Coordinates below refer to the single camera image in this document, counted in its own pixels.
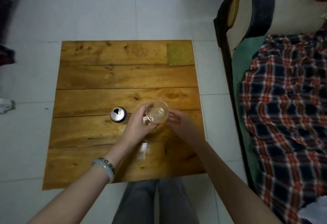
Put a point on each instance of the person's right hand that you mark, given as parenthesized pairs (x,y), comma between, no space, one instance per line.
(186,129)

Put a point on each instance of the person's left hand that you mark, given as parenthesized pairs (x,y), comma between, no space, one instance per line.
(138,129)

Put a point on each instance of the blue Pepsi can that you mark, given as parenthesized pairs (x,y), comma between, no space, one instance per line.
(118,114)

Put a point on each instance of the clear plastic cup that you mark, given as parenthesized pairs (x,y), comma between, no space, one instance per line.
(157,112)

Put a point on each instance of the person's right forearm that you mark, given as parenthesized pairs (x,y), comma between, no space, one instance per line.
(230,188)

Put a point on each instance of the person's left forearm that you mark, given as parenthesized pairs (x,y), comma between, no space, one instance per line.
(76,198)

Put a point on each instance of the person's grey trousers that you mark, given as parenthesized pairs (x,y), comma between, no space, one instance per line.
(153,206)

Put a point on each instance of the pale jade bangle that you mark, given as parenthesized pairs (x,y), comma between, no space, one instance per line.
(107,171)

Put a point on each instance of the wooden table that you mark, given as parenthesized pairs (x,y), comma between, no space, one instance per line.
(102,78)

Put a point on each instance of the yellow cloth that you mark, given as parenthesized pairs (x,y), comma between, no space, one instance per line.
(180,55)

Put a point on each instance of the plaid blanket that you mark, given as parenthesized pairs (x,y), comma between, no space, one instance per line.
(288,116)

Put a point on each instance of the white power strip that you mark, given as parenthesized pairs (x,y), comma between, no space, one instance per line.
(7,106)

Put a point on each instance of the white garment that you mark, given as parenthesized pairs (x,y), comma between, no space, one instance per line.
(314,211)

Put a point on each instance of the cream sofa with green cover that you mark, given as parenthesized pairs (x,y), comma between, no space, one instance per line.
(288,9)

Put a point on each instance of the pile of clothes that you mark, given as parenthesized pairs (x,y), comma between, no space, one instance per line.
(10,14)

